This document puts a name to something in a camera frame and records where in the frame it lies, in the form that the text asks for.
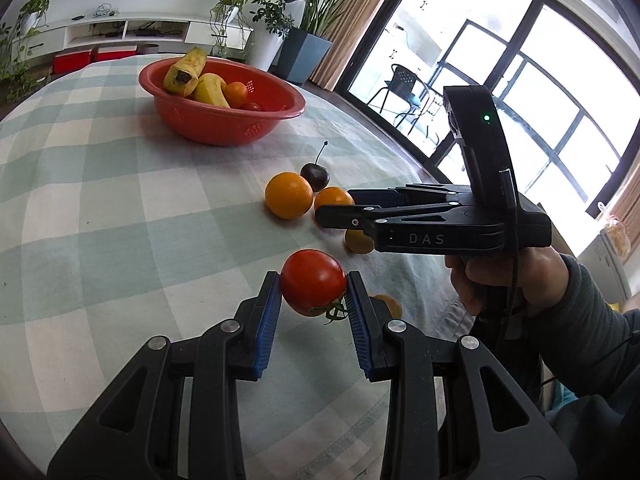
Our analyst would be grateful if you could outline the person's right hand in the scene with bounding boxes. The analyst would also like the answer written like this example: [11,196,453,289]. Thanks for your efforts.
[445,247,568,316]

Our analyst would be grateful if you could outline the mandarin orange in bowl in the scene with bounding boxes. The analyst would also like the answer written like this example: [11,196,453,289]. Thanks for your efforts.
[224,81,248,108]

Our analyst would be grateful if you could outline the large plant in blue pot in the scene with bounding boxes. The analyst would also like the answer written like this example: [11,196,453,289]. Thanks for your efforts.
[274,0,397,86]

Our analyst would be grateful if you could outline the plant in white pot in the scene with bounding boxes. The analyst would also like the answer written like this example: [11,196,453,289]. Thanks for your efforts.
[246,0,294,72]

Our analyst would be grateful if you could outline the red storage box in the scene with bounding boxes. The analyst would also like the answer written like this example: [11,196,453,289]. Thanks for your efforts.
[52,49,92,75]
[93,44,138,62]

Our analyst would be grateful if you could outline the green white checkered tablecloth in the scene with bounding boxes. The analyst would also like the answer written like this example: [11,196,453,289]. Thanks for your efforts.
[1,56,472,468]

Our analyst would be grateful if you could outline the dark cherry with stem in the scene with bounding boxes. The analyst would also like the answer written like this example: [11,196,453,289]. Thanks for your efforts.
[299,141,330,193]

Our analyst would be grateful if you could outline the small yellow-brown loquat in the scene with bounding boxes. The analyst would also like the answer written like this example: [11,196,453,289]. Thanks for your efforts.
[344,230,374,255]

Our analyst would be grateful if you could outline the black sliding door frame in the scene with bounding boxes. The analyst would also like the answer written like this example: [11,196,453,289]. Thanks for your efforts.
[338,0,639,219]

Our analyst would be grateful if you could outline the beige curtain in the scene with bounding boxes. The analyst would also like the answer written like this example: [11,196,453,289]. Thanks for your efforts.
[309,0,384,91]

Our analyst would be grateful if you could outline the red tomato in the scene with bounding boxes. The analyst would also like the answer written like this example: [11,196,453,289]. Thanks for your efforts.
[280,249,347,322]

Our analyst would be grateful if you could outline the long yellow banana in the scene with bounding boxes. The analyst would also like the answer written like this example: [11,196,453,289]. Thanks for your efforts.
[163,47,207,98]

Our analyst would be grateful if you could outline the black balcony chair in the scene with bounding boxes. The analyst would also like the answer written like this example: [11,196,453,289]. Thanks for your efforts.
[367,63,442,134]

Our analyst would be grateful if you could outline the white TV console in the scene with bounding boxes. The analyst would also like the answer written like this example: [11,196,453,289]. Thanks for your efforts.
[27,13,253,61]

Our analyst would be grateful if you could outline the brown kiwi fruit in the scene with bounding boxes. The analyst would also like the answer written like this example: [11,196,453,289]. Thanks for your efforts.
[374,294,404,318]

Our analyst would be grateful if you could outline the large orange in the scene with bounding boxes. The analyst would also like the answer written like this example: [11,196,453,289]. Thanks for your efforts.
[265,172,314,220]

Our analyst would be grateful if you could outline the pothos on console left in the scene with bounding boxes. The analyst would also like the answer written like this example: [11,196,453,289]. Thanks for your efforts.
[1,0,51,104]

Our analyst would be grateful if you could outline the red plastic colander bowl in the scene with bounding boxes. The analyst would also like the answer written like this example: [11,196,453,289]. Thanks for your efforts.
[139,58,306,146]

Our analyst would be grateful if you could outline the trailing pothos plant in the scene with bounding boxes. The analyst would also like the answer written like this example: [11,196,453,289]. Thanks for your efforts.
[209,0,248,58]

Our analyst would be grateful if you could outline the curved yellow banana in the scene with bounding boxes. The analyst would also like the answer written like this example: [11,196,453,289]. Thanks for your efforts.
[192,73,230,108]

